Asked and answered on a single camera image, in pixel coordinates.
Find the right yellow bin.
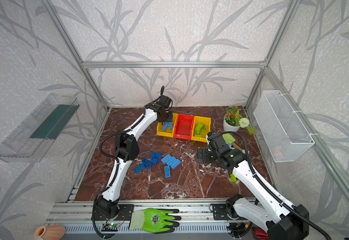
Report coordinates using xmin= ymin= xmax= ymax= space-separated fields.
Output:
xmin=191 ymin=116 xmax=212 ymax=143

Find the white wire basket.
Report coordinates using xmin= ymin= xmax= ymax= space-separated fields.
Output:
xmin=254 ymin=90 xmax=315 ymax=163

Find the green spatula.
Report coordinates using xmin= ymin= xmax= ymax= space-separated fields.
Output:
xmin=223 ymin=134 xmax=243 ymax=152

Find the left yellow bin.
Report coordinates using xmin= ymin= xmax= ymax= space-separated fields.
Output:
xmin=156 ymin=113 xmax=178 ymax=138

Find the dark blue lego brick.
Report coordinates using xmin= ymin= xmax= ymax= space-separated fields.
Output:
xmin=141 ymin=158 xmax=152 ymax=169

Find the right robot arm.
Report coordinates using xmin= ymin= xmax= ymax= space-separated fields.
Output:
xmin=197 ymin=132 xmax=331 ymax=240

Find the potted flower plant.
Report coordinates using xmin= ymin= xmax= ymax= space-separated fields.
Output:
xmin=223 ymin=106 xmax=256 ymax=136

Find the light blue lego plate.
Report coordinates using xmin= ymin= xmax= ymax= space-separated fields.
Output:
xmin=161 ymin=154 xmax=181 ymax=169

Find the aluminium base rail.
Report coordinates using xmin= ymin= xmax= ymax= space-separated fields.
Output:
xmin=44 ymin=200 xmax=298 ymax=224

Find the green lego brick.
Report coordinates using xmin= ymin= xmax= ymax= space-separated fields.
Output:
xmin=194 ymin=122 xmax=206 ymax=138
xmin=230 ymin=174 xmax=237 ymax=184

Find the green black work glove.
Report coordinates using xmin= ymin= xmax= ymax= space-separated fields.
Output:
xmin=128 ymin=208 xmax=182 ymax=234

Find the terracotta vase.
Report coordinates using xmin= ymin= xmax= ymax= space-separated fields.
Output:
xmin=34 ymin=225 xmax=66 ymax=240

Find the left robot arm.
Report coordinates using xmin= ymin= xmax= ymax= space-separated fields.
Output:
xmin=93 ymin=95 xmax=172 ymax=219

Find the yellow bin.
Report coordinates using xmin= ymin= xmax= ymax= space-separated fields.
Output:
xmin=156 ymin=113 xmax=178 ymax=138
xmin=191 ymin=116 xmax=212 ymax=143

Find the red bin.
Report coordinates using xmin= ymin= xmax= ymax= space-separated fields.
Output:
xmin=173 ymin=114 xmax=194 ymax=140

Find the clear acrylic shelf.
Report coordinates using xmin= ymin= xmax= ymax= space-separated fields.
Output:
xmin=0 ymin=94 xmax=79 ymax=163

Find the light blue lego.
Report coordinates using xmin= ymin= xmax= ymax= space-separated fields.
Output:
xmin=161 ymin=122 xmax=173 ymax=132
xmin=164 ymin=165 xmax=171 ymax=178

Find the red metallic bottle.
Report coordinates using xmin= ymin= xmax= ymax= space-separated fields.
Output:
xmin=252 ymin=227 xmax=269 ymax=240

